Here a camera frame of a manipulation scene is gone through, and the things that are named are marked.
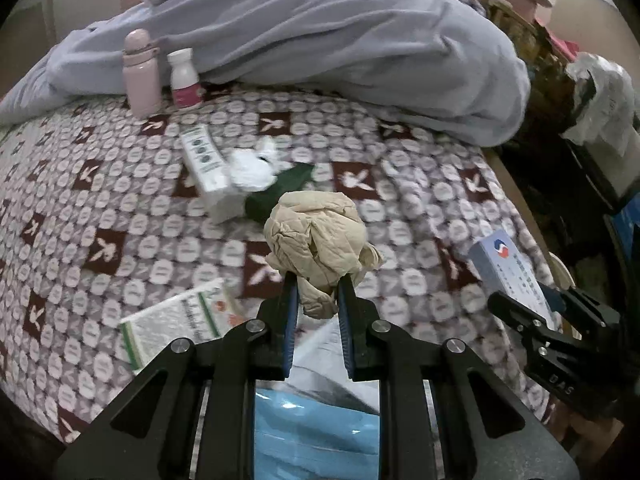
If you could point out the white blue box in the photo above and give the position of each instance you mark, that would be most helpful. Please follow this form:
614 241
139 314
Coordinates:
505 265

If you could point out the white light blue sachet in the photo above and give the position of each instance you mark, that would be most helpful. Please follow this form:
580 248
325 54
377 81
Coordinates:
320 355

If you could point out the white green medicine box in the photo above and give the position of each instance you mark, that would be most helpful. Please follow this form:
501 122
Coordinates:
170 320

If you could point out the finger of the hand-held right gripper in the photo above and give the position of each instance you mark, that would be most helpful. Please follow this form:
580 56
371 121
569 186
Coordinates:
590 307
515 312

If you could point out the white plastic bag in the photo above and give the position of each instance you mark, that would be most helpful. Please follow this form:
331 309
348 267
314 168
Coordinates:
600 110

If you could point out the grey quilt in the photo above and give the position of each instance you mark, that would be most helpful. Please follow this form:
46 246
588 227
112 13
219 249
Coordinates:
325 45

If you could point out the wooden bed frame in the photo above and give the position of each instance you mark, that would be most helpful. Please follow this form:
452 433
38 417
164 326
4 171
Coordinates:
510 185

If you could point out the white green tissue pack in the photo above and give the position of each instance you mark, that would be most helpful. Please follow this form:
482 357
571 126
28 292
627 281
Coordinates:
202 160

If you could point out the blue storage box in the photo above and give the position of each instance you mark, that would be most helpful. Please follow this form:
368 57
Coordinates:
625 235

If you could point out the beige paper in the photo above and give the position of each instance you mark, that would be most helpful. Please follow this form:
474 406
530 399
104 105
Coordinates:
315 230

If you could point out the white tissue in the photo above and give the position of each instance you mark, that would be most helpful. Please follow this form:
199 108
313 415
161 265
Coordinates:
250 172

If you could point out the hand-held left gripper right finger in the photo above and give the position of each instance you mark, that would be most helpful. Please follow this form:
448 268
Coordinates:
346 320

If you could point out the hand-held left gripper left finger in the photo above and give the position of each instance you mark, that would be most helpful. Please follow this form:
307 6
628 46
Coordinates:
289 310

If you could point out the white medicine bottle pink label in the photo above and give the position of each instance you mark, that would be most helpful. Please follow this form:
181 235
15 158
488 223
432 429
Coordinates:
182 77

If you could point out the printed plush blanket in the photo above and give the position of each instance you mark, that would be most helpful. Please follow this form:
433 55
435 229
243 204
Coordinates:
125 185

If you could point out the beige bin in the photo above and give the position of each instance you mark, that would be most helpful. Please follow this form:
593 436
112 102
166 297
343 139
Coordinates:
560 270

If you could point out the blue snack bag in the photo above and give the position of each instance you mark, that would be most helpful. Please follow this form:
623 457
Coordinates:
315 435

